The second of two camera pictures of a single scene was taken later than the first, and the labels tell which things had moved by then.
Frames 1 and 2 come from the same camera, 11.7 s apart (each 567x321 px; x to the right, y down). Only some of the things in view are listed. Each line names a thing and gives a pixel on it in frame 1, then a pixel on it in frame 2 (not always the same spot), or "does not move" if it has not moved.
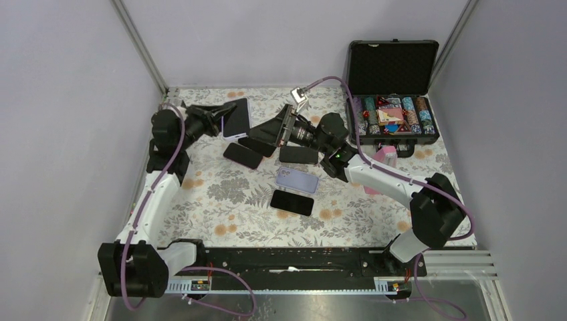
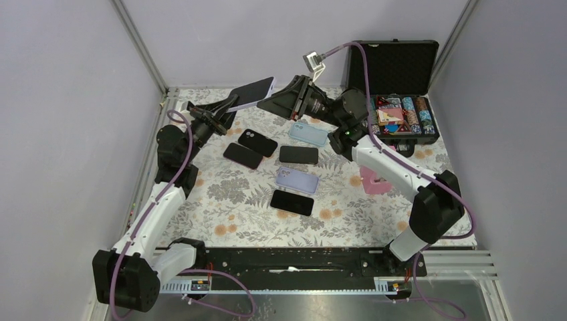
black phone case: [257, 146] does not move
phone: [237, 122] → [250, 94]
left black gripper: [204, 114] does not move
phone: [243, 155] does not move
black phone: [298, 154] does not move
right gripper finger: [269, 132] → [282, 102]
